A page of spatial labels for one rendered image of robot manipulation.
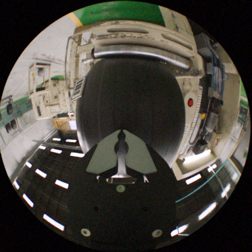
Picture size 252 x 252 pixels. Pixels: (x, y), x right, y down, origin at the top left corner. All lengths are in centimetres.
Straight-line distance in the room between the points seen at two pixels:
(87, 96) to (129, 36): 21
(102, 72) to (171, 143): 21
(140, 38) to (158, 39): 5
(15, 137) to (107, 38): 1118
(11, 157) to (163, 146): 1150
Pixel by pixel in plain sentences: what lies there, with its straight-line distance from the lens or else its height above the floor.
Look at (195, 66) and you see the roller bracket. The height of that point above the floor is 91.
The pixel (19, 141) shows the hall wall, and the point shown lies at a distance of 1148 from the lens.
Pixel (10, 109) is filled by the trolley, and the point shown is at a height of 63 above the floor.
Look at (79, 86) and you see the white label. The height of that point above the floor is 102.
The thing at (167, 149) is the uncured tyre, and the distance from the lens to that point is 19.
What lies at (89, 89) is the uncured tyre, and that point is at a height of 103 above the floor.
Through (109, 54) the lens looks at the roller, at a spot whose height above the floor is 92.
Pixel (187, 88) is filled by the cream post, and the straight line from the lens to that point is 44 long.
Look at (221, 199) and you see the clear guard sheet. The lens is 80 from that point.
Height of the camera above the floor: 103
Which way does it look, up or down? 27 degrees up
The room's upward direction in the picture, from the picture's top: 180 degrees clockwise
